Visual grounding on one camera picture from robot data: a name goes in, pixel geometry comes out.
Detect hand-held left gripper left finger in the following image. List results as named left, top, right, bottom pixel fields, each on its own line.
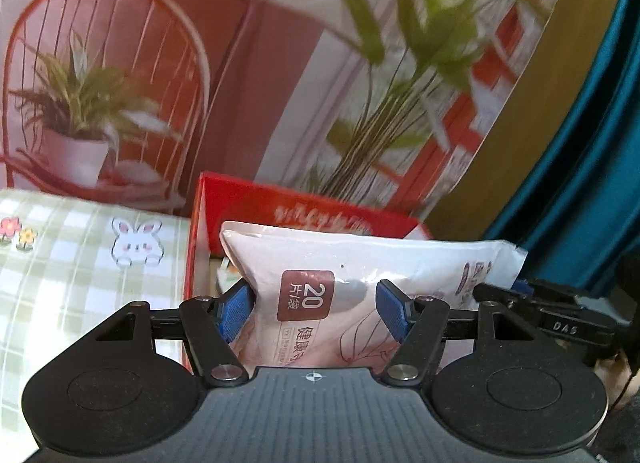
left=95, top=277, right=257, bottom=388

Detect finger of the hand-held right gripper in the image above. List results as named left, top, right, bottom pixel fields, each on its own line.
left=512, top=279, right=603, bottom=314
left=474, top=283, right=617, bottom=359

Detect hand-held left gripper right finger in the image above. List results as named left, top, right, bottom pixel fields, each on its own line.
left=375, top=279, right=541, bottom=388

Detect white pink plastic packet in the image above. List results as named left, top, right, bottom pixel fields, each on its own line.
left=220, top=220, right=528, bottom=369

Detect red strawberry print box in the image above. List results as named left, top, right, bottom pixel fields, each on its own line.
left=182, top=170, right=436, bottom=379

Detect blue curtain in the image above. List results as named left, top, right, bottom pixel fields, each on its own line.
left=480, top=0, right=640, bottom=289

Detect green checked tablecloth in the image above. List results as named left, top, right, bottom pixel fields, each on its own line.
left=0, top=188, right=193, bottom=459

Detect printed wall tapestry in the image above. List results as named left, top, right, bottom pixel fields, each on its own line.
left=0, top=0, right=576, bottom=224

